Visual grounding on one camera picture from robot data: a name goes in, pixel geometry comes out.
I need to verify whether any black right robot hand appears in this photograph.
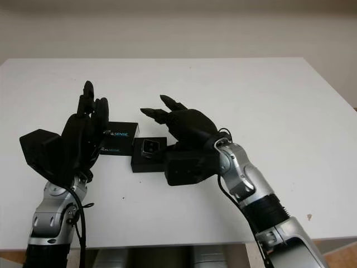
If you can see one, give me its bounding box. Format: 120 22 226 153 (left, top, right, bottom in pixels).
139 94 234 153

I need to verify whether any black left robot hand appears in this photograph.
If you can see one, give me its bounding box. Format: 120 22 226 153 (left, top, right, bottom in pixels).
60 80 109 184

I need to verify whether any black RealSense box lid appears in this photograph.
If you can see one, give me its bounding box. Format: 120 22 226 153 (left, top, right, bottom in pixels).
99 122 139 156

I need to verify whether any small silver depth camera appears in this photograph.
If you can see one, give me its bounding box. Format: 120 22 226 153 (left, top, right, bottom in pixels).
141 139 161 157

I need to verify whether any black box base with insert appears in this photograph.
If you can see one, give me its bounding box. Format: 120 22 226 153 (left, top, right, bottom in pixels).
130 136 170 174

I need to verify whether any grey robot torso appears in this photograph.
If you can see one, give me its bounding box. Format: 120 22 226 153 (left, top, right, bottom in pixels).
85 244 249 268

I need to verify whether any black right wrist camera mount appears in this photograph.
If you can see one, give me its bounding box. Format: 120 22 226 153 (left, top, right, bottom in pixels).
164 142 218 186

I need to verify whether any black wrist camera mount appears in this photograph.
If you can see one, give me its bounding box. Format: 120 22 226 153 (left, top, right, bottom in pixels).
164 142 218 186
18 128 76 186

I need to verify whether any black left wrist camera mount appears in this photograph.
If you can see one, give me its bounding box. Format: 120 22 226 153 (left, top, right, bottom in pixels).
18 128 76 186

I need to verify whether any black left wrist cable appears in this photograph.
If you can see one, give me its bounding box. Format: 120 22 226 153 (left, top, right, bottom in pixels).
66 186 94 268

